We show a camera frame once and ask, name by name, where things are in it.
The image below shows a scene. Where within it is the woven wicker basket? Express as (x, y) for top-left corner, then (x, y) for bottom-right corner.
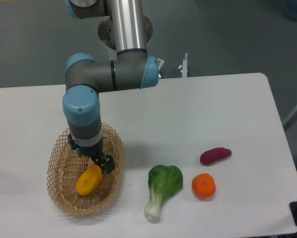
(47, 123), (124, 216)

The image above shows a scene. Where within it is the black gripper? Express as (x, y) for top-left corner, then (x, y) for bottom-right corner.
(67, 133), (115, 174)

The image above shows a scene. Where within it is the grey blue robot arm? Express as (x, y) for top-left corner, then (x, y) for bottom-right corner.
(62, 0), (159, 174)

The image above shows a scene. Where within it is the blue water jug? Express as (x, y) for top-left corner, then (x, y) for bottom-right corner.
(282, 0), (297, 21)

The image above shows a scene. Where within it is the yellow mango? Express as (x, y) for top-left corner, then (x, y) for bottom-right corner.
(75, 165), (103, 195)

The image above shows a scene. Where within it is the orange tangerine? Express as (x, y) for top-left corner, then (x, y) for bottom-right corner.
(191, 173), (216, 199)

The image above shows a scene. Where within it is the purple sweet potato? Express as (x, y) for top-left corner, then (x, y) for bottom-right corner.
(200, 147), (232, 166)

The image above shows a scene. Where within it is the green bok choy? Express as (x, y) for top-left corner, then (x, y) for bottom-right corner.
(144, 165), (183, 222)

